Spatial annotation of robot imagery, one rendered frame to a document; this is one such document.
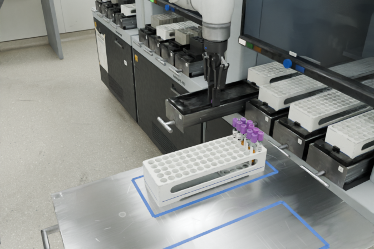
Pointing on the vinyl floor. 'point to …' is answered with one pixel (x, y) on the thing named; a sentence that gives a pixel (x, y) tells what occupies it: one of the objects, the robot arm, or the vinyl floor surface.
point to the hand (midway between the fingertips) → (213, 94)
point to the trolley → (211, 214)
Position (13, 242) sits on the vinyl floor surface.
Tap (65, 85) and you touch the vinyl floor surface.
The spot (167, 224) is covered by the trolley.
